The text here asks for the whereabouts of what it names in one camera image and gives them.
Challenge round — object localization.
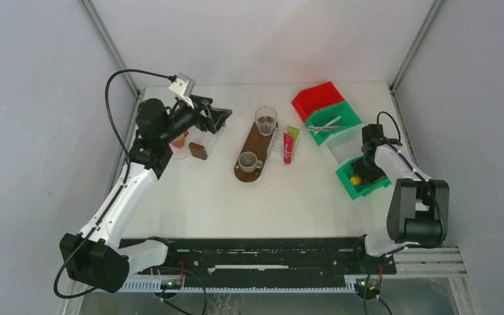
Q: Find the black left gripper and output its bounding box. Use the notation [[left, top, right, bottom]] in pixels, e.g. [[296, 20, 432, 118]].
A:
[[159, 94, 231, 145]]

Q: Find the green bin with toothpaste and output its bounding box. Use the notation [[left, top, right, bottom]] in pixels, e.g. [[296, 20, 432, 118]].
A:
[[335, 156, 391, 200]]

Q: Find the orange ceramic cup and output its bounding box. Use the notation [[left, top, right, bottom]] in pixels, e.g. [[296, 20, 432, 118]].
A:
[[171, 132, 188, 148]]

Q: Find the clear glass tumbler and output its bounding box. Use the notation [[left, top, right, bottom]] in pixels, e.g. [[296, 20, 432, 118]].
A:
[[255, 106, 278, 136]]

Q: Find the grey ceramic cup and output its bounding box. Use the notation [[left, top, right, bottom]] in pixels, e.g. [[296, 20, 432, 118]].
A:
[[238, 152, 263, 173]]

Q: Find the clear textured acrylic holder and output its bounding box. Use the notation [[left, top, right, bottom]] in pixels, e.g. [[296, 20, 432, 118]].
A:
[[268, 128, 300, 166]]

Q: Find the green toothpaste tube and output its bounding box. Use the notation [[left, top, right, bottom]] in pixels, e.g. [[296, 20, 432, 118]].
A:
[[287, 125, 300, 144]]

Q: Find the red toothpaste tube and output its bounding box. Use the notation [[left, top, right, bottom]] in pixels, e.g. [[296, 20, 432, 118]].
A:
[[283, 133, 295, 165]]

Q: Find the yellow toothpaste tube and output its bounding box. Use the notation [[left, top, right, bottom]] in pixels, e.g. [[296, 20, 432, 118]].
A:
[[350, 175, 362, 186]]

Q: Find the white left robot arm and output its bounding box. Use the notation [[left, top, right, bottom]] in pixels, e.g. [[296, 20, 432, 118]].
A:
[[53, 95, 233, 299]]

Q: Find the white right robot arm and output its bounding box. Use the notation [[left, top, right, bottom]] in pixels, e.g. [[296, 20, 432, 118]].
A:
[[352, 123, 449, 273]]

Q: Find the clear textured oval tray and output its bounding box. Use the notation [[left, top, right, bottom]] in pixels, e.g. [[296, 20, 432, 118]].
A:
[[171, 146, 191, 160]]

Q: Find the brown oval wooden tray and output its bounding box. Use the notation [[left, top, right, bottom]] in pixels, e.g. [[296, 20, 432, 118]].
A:
[[234, 122, 273, 183]]

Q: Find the white storage bin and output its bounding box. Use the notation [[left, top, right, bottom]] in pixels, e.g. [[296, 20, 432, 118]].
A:
[[319, 124, 364, 171]]

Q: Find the green bin with toothbrushes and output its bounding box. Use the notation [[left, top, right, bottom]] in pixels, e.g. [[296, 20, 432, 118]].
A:
[[305, 101, 362, 146]]

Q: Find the red storage bin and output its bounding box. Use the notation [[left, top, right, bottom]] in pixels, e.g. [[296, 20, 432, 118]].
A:
[[291, 81, 345, 122]]

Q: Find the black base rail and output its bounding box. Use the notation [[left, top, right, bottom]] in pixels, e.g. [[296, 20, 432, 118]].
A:
[[140, 237, 397, 289]]

